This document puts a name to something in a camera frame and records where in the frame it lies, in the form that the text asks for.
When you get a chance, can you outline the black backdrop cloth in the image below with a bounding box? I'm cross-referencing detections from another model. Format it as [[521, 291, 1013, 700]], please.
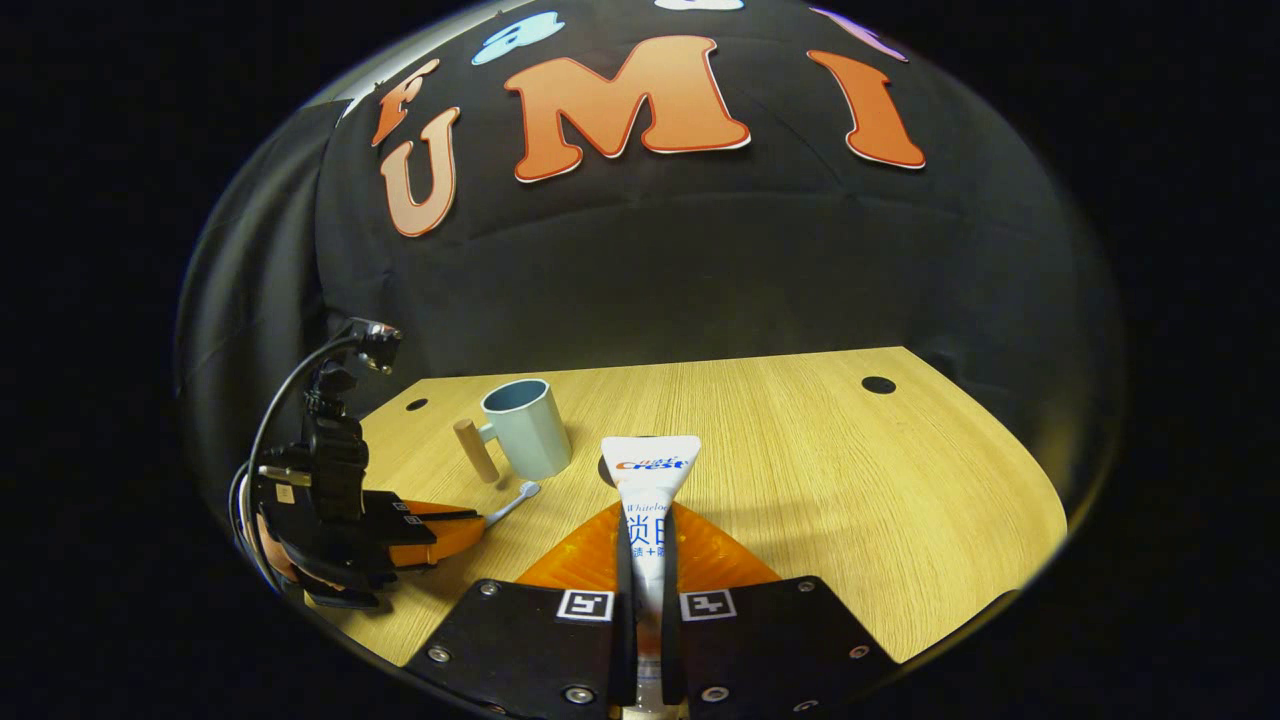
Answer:
[[175, 0, 1126, 521]]

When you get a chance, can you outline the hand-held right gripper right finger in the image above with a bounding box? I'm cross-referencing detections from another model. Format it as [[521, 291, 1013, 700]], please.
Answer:
[[660, 503, 901, 720]]

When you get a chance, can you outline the light blue cup wooden handle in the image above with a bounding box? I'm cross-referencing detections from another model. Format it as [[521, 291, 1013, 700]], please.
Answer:
[[453, 378, 573, 485]]

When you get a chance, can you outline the light blue toothbrush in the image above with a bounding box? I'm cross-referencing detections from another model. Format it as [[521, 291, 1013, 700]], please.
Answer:
[[480, 481, 542, 529]]

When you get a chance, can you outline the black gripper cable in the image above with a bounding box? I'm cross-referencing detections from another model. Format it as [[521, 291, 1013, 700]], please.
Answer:
[[230, 335, 361, 593]]

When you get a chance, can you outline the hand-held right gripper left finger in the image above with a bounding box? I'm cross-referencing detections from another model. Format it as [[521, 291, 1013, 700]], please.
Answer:
[[403, 503, 639, 720]]

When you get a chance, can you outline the white toothpaste tube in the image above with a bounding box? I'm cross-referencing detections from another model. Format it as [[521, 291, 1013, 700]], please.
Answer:
[[600, 435, 703, 713]]

